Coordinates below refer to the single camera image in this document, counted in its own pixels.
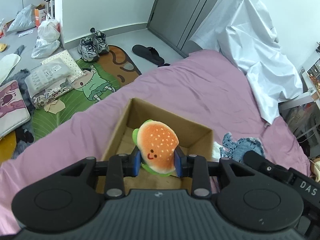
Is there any burger plush toy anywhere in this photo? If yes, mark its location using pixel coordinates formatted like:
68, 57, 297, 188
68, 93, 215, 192
132, 120, 179, 177

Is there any white desk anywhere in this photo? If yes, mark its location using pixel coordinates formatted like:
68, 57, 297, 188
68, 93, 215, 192
279, 55, 319, 138

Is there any pink bed sheet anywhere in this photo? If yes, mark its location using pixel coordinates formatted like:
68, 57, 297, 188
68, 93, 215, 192
1, 50, 310, 235

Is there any green cartoon floor mat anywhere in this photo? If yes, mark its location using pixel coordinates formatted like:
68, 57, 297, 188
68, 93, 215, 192
32, 46, 141, 140

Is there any packaged bedding stack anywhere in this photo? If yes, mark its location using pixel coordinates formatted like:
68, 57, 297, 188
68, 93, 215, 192
24, 50, 84, 109

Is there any black slipper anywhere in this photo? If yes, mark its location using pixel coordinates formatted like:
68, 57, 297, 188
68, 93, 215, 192
132, 44, 165, 66

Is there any pink camo cushion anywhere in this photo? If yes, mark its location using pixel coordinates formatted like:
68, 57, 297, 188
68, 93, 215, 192
0, 80, 30, 138

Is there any grey sneaker right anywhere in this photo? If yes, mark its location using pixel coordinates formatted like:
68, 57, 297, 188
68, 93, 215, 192
93, 31, 110, 54

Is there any clear plastic bag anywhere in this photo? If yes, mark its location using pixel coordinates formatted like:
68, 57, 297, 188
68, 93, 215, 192
31, 36, 60, 59

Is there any white cover sheet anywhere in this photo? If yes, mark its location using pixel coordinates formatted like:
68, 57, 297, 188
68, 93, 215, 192
190, 0, 303, 124

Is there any white red plastic bag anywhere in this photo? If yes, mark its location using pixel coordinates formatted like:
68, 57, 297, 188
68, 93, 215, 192
37, 19, 60, 42

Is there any white insole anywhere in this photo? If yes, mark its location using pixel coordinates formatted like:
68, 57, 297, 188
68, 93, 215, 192
0, 54, 21, 83

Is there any grey wardrobe door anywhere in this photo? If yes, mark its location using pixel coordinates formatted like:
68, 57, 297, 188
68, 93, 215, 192
147, 0, 217, 57

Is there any orange cardboard box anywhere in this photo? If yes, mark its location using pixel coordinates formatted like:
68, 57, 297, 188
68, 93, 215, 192
34, 4, 47, 28

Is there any grey plastic bag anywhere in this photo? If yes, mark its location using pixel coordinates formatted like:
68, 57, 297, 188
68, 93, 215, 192
8, 4, 36, 33

